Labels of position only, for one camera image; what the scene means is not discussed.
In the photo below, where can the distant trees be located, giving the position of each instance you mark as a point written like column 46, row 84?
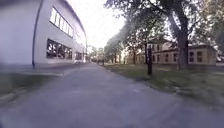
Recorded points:
column 96, row 56

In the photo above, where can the grey asphalt path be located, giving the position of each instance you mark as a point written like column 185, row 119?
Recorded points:
column 100, row 103

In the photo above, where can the row of large trees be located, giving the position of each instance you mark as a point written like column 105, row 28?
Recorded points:
column 181, row 46

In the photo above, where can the grass beside beige building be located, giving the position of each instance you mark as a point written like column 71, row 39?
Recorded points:
column 186, row 81

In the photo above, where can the beige brick building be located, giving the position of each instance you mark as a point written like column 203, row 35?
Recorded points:
column 200, row 55

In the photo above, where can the grass beside white building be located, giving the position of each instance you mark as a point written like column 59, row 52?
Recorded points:
column 23, row 83

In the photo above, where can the white building with dark windows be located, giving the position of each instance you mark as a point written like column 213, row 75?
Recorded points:
column 23, row 33

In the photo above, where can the black post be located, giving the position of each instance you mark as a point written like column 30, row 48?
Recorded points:
column 149, row 61

